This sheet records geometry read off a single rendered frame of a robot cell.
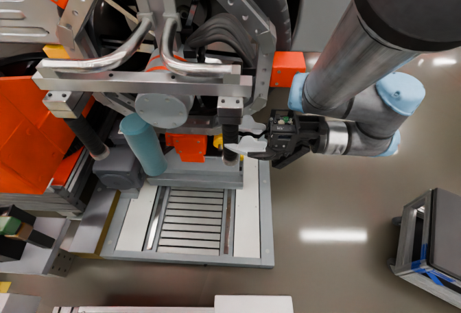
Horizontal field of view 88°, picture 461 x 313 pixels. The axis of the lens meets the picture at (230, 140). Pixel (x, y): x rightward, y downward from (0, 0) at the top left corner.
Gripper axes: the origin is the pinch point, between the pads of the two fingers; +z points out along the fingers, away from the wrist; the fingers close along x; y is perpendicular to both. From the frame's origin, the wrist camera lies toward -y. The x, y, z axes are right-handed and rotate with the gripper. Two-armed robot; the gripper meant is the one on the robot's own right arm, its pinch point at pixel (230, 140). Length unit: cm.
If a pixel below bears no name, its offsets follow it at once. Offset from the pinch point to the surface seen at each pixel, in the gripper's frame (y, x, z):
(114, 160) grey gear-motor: -42, -19, 50
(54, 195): -50, -6, 74
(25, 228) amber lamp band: -23, 16, 56
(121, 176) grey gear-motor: -45, -13, 46
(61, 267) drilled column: -77, 17, 76
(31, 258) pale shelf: -38, 20, 61
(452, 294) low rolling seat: -67, 21, -88
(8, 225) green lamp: -18, 16, 56
